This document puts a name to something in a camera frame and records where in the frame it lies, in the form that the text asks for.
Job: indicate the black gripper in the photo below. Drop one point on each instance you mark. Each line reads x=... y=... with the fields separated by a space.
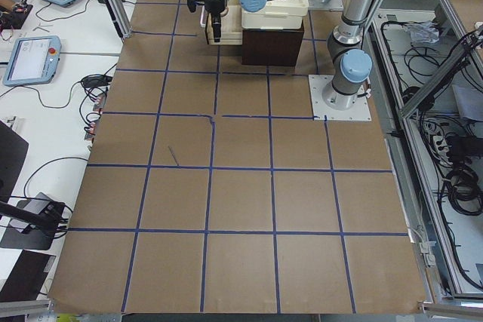
x=213 y=7

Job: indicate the wooden drawer with white handle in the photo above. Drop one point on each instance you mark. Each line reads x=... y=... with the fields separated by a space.
x=231 y=27

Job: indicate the dark brown wooden cabinet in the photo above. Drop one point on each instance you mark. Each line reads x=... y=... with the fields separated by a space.
x=271 y=47

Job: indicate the cream plastic tray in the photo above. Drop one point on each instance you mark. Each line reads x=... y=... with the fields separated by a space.
x=276 y=15

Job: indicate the near teach pendant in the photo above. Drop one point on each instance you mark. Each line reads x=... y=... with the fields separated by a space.
x=33 y=60

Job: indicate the black monitor stand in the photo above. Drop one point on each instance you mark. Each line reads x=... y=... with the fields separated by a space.
x=34 y=222

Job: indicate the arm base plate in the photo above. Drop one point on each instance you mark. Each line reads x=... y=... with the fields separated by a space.
x=329 y=105

